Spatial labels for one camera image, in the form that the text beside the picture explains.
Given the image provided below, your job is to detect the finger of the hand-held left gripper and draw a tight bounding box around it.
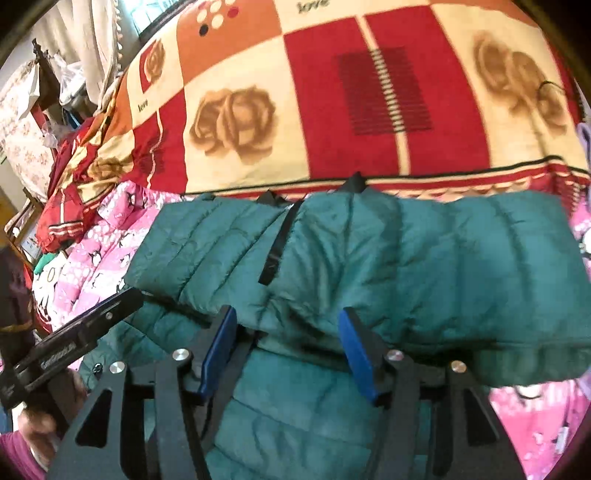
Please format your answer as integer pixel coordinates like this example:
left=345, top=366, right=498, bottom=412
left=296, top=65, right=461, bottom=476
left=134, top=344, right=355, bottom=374
left=76, top=287, right=145, bottom=330

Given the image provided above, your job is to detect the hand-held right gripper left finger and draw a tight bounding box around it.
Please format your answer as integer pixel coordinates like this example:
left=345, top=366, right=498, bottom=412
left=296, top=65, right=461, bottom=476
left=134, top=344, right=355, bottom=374
left=46, top=305, right=238, bottom=480

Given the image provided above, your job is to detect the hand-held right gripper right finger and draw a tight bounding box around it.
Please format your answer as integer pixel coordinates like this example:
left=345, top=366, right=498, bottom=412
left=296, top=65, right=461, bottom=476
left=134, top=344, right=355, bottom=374
left=337, top=307, right=527, bottom=480

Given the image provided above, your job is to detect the green puffer jacket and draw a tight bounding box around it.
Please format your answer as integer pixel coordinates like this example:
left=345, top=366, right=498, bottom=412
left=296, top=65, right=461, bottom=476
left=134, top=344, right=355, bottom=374
left=78, top=173, right=591, bottom=480

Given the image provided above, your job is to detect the person's left forearm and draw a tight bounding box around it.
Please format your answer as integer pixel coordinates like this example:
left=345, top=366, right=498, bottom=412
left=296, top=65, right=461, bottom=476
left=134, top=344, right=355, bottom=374
left=0, top=431, right=47, bottom=480

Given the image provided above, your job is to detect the person's left hand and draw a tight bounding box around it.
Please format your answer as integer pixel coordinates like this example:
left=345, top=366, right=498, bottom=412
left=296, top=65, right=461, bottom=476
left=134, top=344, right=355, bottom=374
left=18, top=369, right=88, bottom=469

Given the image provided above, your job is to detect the dark purple cloth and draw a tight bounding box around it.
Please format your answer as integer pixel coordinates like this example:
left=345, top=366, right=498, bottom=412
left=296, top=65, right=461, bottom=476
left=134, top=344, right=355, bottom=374
left=0, top=249, right=40, bottom=367

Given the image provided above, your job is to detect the pink penguin print blanket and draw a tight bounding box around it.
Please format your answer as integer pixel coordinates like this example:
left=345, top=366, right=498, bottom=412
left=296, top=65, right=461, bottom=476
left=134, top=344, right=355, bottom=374
left=32, top=180, right=591, bottom=480

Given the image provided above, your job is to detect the white green printed cloth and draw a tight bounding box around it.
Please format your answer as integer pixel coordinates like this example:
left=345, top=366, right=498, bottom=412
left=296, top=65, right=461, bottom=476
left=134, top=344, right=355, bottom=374
left=32, top=251, right=63, bottom=298

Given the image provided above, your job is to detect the red ruffled pillow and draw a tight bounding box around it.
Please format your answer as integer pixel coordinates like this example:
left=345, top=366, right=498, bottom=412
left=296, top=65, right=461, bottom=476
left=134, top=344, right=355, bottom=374
left=37, top=115, right=123, bottom=254

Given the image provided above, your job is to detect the dark wooden bedpost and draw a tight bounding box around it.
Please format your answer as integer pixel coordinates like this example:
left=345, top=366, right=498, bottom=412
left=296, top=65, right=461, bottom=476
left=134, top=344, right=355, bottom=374
left=31, top=39, right=62, bottom=114

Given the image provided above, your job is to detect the red orange rose print blanket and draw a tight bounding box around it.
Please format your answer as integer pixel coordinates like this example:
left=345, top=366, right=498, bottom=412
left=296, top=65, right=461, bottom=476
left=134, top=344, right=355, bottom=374
left=60, top=0, right=591, bottom=204

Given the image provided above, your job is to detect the white curtain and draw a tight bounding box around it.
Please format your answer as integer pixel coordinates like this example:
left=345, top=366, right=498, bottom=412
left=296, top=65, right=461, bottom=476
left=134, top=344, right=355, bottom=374
left=32, top=0, right=137, bottom=114

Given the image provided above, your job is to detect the lilac cloth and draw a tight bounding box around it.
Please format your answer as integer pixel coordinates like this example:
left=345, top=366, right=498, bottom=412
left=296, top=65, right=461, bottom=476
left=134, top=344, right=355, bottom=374
left=575, top=120, right=591, bottom=168

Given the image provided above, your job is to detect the wooden picture frame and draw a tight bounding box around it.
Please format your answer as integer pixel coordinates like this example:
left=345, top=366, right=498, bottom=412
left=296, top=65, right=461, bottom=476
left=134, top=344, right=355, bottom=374
left=4, top=196, right=43, bottom=265

